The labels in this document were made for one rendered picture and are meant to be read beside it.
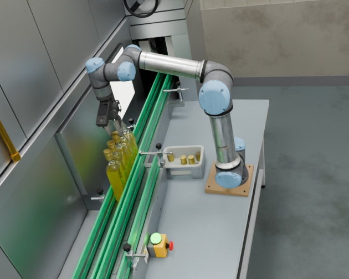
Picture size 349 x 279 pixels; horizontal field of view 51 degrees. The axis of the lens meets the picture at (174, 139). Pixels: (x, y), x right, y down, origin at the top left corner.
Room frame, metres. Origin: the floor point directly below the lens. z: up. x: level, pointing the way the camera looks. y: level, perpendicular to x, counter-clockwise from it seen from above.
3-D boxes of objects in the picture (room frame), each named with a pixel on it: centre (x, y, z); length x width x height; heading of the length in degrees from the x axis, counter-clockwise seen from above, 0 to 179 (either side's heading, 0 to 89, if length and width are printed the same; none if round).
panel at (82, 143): (1.67, 0.32, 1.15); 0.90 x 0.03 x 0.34; 164
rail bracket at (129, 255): (0.87, 0.23, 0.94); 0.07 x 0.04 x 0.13; 74
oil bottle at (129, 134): (1.50, 0.22, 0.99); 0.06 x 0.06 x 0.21; 74
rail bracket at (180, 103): (2.07, -0.07, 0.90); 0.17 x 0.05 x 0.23; 74
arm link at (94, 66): (1.40, 0.25, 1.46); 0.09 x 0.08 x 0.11; 68
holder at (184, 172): (1.55, 0.01, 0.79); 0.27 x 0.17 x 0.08; 74
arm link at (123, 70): (1.38, 0.15, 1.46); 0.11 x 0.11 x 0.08; 68
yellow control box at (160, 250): (1.03, 0.16, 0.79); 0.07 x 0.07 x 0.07; 74
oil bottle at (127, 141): (1.44, 0.24, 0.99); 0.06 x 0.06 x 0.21; 74
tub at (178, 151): (1.54, -0.02, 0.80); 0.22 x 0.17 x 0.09; 74
